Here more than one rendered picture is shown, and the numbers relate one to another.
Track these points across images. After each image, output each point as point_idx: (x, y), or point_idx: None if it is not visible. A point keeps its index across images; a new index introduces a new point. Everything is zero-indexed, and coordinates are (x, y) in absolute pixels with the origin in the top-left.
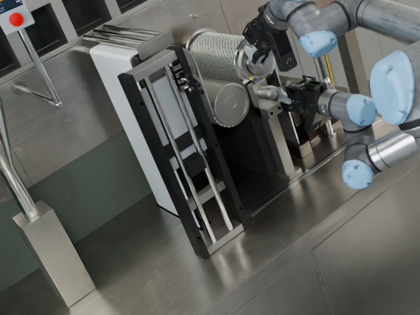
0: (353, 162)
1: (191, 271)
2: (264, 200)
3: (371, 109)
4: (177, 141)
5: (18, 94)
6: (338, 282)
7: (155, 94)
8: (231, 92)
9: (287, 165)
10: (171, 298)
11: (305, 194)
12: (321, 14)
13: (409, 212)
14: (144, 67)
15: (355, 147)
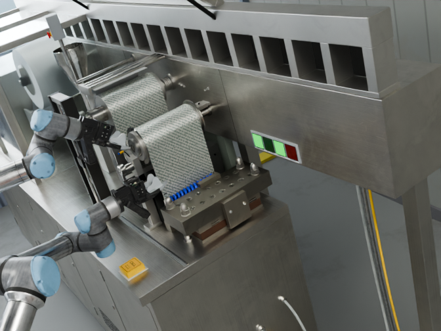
0: (60, 234)
1: (89, 204)
2: (131, 219)
3: (78, 225)
4: (75, 143)
5: (132, 61)
6: (112, 291)
7: (60, 113)
8: (129, 149)
9: (149, 220)
10: (74, 202)
11: (119, 237)
12: (31, 145)
13: (145, 321)
14: (52, 97)
15: (75, 233)
